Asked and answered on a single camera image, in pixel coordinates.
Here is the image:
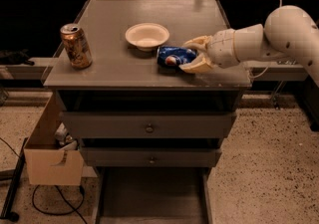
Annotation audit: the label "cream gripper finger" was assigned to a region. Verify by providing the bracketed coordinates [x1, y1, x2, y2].
[182, 36, 212, 53]
[179, 53, 213, 74]

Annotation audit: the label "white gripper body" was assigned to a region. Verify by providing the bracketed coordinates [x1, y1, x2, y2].
[207, 29, 239, 69]

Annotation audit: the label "blue pepsi can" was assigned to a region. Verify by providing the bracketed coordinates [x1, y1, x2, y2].
[157, 46, 197, 68]

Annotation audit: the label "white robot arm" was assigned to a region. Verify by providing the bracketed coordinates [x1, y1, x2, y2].
[180, 5, 319, 85]

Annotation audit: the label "grey drawer cabinet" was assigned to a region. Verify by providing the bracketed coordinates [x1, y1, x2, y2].
[43, 0, 252, 169]

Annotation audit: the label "gold soda can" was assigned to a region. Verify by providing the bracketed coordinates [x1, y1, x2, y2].
[60, 23, 92, 70]

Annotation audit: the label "grey top drawer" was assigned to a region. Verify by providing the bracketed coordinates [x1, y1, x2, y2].
[60, 112, 236, 138]

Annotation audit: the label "grey drawer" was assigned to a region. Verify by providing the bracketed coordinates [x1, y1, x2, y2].
[60, 112, 236, 138]
[80, 147, 221, 168]
[93, 167, 213, 224]

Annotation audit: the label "grey middle drawer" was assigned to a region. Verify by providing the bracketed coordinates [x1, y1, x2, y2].
[80, 147, 221, 168]

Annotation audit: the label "grey bottom drawer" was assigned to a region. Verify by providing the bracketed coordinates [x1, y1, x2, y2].
[93, 167, 213, 224]

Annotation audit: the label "white paper bowl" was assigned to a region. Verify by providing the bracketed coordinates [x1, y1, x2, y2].
[125, 23, 169, 52]

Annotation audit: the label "crumpled items in box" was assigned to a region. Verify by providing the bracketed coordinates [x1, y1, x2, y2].
[54, 123, 78, 150]

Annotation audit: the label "cardboard box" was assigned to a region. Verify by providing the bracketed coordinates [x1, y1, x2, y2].
[24, 96, 84, 186]

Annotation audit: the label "white cable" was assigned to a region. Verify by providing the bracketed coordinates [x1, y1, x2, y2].
[248, 0, 283, 81]

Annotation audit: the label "black object on rail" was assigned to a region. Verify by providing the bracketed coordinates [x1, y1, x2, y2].
[0, 49, 35, 66]

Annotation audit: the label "black floor cable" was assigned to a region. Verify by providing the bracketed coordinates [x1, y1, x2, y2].
[31, 184, 88, 224]

